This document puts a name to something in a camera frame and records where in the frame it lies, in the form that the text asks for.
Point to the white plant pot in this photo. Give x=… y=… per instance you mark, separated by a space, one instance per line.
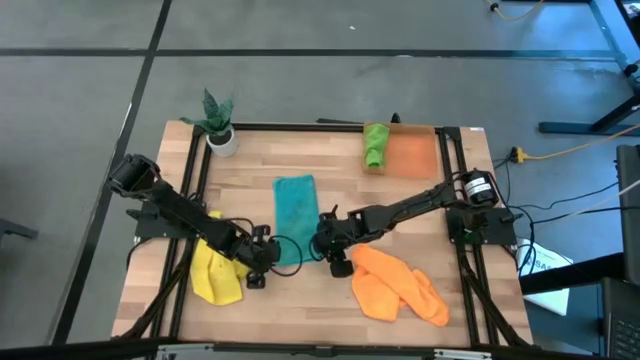
x=223 y=146

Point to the grey chair base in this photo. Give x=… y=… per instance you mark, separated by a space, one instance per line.
x=15 y=229

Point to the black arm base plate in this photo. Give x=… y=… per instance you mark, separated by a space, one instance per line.
x=495 y=232
x=145 y=231

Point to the black bracket knob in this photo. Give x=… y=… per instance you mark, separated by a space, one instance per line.
x=395 y=118

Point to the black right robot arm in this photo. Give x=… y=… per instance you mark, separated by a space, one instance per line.
x=415 y=202

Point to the white paper bag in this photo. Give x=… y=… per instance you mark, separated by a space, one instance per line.
x=550 y=302

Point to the teal microfiber towel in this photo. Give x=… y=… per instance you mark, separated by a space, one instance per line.
x=296 y=210

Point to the green artificial plant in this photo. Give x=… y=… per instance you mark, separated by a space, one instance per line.
x=215 y=115

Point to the yellow microfiber towel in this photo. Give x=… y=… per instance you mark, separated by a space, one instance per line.
x=215 y=280

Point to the orange microfiber towel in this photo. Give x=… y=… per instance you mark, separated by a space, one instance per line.
x=395 y=290

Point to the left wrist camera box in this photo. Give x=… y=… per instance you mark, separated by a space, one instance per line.
x=256 y=281

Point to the orange basket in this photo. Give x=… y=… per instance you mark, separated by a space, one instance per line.
x=415 y=155

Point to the black desk leg frame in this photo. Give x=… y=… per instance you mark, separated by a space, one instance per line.
x=560 y=128

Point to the black front crossbar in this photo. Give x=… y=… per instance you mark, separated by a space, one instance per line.
x=320 y=351

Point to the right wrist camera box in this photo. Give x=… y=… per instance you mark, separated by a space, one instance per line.
x=341 y=269

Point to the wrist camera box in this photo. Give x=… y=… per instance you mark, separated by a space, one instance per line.
x=341 y=269
x=256 y=281

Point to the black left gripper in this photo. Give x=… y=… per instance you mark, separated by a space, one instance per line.
x=260 y=255

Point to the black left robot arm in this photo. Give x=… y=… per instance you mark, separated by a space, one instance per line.
x=185 y=215

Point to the green microfiber towel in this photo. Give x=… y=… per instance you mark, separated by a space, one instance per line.
x=376 y=145

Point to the black keyboard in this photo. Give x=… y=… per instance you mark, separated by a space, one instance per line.
x=625 y=330

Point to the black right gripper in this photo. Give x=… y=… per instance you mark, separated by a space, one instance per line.
x=337 y=237

